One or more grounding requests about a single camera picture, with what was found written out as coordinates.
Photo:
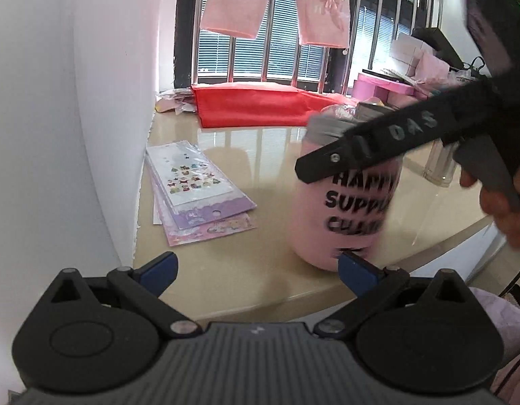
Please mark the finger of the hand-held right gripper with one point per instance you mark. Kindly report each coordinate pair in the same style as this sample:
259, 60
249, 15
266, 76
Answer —
369, 145

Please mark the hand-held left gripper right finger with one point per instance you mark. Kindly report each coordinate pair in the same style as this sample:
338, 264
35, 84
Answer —
356, 271

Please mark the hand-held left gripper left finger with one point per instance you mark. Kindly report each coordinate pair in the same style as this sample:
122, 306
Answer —
158, 269

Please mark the pink cup with black print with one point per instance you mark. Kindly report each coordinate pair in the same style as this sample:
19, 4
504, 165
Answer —
327, 219

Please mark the clear plastic cup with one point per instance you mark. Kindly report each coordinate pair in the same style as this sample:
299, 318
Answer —
441, 164

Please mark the person's right hand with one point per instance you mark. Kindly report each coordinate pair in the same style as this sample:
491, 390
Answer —
506, 219

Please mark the pink box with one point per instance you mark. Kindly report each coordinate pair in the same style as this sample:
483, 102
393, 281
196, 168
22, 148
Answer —
380, 86

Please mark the pink sticker sheet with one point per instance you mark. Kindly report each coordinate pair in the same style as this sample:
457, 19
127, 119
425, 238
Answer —
213, 228

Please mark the pink plastic bag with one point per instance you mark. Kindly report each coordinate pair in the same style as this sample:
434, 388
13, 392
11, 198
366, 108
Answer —
432, 69

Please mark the purple bordered sticker sheet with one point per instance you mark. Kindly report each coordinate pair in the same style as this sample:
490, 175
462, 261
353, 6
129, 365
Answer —
192, 177

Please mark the white cardboard box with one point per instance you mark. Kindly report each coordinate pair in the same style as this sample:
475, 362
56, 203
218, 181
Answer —
407, 50

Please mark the red cloth bag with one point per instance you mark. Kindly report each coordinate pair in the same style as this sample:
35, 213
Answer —
251, 103

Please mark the embroidered pink hanging towel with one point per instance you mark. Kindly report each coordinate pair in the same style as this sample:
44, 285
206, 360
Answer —
325, 8

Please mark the pile of small packets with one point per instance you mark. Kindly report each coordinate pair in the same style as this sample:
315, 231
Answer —
175, 101

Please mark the person's pink clothing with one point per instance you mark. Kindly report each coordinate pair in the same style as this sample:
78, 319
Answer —
513, 346

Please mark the plain pink hanging towel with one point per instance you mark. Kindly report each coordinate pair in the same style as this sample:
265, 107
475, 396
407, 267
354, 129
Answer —
234, 0

